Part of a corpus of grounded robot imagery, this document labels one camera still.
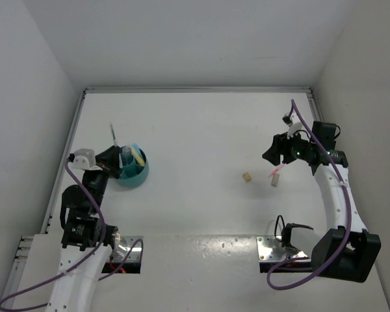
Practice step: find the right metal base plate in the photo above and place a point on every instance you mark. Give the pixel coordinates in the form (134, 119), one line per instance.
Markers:
(269, 250)

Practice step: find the yellow highlighter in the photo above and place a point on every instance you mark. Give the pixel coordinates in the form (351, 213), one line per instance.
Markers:
(138, 157)

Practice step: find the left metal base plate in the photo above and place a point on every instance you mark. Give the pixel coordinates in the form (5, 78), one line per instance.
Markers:
(131, 245)

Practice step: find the red transparent pen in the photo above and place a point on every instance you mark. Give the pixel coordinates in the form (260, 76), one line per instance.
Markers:
(276, 170)

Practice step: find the small yellow eraser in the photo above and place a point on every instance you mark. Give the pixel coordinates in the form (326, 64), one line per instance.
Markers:
(246, 176)

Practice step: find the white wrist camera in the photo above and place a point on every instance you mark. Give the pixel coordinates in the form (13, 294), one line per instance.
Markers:
(83, 159)
(293, 127)

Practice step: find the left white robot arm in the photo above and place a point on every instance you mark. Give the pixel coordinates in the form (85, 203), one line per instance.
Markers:
(87, 240)

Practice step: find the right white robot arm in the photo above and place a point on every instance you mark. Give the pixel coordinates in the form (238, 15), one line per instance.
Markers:
(347, 251)

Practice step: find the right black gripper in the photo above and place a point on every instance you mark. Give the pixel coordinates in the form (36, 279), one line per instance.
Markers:
(279, 146)

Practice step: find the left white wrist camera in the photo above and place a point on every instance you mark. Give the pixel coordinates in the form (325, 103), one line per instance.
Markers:
(83, 159)

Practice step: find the metal base plate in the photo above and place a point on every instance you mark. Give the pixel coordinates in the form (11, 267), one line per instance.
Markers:
(131, 245)
(269, 250)

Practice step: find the teal round divided container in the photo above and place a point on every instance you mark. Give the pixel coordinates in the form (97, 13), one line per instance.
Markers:
(134, 175)

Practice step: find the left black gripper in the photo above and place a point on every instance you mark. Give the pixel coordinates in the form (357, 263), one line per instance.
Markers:
(109, 160)

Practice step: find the small grey eraser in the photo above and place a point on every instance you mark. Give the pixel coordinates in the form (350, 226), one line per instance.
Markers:
(275, 180)

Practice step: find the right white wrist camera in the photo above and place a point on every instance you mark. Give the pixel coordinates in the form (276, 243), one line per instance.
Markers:
(293, 127)

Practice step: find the blue highlighter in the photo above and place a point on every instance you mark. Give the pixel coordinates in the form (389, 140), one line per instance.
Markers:
(135, 146)

